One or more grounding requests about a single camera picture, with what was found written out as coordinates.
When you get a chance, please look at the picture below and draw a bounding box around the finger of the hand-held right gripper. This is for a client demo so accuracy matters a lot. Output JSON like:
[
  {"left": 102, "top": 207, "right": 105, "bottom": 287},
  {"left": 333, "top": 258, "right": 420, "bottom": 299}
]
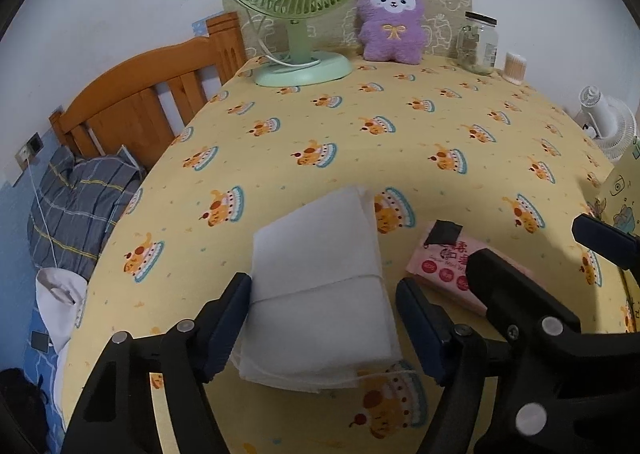
[
  {"left": 466, "top": 247, "right": 640, "bottom": 454},
  {"left": 571, "top": 214, "right": 640, "bottom": 271}
]

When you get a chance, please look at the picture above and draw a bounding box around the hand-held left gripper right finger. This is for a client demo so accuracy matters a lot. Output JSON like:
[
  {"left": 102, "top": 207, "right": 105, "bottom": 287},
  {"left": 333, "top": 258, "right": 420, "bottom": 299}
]
[{"left": 395, "top": 278, "right": 512, "bottom": 454}]

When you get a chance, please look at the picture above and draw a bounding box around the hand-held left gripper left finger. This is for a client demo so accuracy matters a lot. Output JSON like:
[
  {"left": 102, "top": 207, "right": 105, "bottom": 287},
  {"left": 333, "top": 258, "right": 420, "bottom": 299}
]
[{"left": 60, "top": 272, "right": 252, "bottom": 454}]

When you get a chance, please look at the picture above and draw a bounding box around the pink tissue pack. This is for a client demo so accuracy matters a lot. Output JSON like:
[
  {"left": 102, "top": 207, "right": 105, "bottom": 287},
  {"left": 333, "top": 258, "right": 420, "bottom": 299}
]
[{"left": 404, "top": 220, "right": 534, "bottom": 318}]

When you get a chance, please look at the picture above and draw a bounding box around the white cloth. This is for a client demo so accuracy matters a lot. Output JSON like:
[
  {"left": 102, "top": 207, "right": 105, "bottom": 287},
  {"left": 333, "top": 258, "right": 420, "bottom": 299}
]
[{"left": 237, "top": 185, "right": 404, "bottom": 394}]

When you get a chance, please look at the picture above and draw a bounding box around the white standing fan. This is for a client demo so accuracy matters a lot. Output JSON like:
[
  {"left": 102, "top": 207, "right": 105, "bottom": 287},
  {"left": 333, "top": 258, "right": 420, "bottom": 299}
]
[{"left": 578, "top": 85, "right": 640, "bottom": 163}]

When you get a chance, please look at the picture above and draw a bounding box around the white garment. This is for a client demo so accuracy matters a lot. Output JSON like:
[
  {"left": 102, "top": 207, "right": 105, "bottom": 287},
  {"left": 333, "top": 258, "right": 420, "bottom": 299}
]
[{"left": 36, "top": 268, "right": 90, "bottom": 356}]

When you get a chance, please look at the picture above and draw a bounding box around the blue printed bed sheet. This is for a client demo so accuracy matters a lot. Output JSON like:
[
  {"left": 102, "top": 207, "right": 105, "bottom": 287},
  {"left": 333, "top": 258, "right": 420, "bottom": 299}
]
[{"left": 29, "top": 304, "right": 69, "bottom": 435}]

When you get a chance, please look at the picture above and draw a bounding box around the grey plaid pillow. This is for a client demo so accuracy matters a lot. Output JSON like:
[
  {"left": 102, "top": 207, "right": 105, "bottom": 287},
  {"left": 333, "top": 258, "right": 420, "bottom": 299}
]
[{"left": 27, "top": 144, "right": 146, "bottom": 280}]

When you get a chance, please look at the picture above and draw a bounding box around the cotton swab container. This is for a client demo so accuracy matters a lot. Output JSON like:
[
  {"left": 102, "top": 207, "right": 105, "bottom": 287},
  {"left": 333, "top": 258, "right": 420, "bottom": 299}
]
[{"left": 503, "top": 52, "right": 527, "bottom": 85}]

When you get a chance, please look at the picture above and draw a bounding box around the yellow printed tablecloth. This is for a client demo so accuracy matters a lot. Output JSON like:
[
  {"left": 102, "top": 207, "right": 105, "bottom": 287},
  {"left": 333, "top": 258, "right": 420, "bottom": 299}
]
[{"left": 60, "top": 54, "right": 640, "bottom": 454}]

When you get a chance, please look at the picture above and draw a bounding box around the black bag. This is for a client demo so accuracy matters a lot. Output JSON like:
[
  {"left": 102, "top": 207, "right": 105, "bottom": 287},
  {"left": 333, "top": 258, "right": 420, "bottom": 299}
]
[{"left": 0, "top": 368, "right": 52, "bottom": 451}]

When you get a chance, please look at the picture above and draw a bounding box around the glass jar with black lid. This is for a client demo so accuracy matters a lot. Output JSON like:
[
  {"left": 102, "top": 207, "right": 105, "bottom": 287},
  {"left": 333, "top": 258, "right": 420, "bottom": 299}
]
[{"left": 456, "top": 11, "right": 499, "bottom": 76}]

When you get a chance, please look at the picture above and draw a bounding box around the wooden bed headboard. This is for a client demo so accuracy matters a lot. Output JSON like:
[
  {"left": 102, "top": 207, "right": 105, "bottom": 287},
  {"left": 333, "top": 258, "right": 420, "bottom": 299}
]
[{"left": 49, "top": 11, "right": 248, "bottom": 170}]

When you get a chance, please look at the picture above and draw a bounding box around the purple plush toy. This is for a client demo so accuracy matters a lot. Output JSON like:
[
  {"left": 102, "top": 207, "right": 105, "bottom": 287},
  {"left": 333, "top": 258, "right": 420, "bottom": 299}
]
[{"left": 356, "top": 0, "right": 427, "bottom": 65}]

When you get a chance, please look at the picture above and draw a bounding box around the white charging cable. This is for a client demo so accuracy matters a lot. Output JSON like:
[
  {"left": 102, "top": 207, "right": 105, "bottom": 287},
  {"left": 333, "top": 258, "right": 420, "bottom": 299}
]
[{"left": 27, "top": 159, "right": 63, "bottom": 280}]

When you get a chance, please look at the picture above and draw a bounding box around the white fan power cord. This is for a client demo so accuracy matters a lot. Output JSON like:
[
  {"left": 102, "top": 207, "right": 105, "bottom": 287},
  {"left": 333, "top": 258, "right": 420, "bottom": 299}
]
[{"left": 256, "top": 14, "right": 321, "bottom": 69}]

